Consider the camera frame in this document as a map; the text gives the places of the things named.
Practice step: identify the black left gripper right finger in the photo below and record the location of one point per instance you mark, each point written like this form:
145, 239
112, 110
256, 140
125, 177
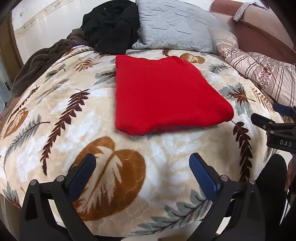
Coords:
236, 213

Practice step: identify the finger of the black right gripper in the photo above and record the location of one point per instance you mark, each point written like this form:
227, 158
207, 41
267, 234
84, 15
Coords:
283, 109
263, 123

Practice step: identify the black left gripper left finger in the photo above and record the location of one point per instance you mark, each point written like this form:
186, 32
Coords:
48, 213

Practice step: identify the red and blue sweater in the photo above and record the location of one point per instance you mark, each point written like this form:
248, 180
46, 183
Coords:
168, 94

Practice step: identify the striped floral pink pillow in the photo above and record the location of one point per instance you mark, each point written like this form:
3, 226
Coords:
275, 78

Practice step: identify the brown pink upholstered headboard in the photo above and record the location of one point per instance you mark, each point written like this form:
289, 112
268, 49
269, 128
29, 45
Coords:
256, 29

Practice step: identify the beige leaf-pattern fleece blanket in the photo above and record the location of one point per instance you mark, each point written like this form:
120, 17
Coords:
143, 184

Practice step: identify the light grey quilted pillow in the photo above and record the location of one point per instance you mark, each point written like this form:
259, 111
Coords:
176, 25

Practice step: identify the dark brown fuzzy blanket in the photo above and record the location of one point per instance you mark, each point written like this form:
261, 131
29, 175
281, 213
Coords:
43, 59

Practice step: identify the black garment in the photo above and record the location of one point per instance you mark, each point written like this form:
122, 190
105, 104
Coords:
111, 27

